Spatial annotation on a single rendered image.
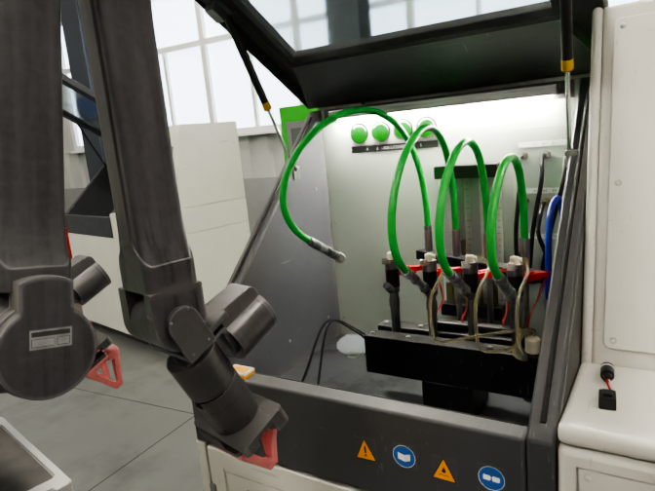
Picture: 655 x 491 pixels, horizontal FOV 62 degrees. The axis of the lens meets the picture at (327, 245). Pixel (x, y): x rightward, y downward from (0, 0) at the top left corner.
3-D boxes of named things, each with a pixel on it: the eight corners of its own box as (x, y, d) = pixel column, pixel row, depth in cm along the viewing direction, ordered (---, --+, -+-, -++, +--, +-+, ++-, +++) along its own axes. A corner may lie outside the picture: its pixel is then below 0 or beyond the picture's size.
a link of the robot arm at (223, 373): (151, 359, 58) (179, 371, 54) (197, 315, 62) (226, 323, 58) (184, 401, 61) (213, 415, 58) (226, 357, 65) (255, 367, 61)
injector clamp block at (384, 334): (368, 402, 114) (363, 334, 111) (389, 382, 122) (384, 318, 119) (541, 437, 95) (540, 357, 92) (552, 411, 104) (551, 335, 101)
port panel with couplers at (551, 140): (512, 270, 122) (509, 129, 115) (516, 266, 124) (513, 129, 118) (575, 273, 115) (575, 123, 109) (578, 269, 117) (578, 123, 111)
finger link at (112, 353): (122, 365, 101) (93, 329, 97) (140, 375, 96) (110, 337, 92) (92, 393, 98) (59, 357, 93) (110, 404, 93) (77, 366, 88)
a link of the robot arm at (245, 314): (120, 310, 57) (162, 323, 51) (197, 244, 63) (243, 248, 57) (179, 386, 63) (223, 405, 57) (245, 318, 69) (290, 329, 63)
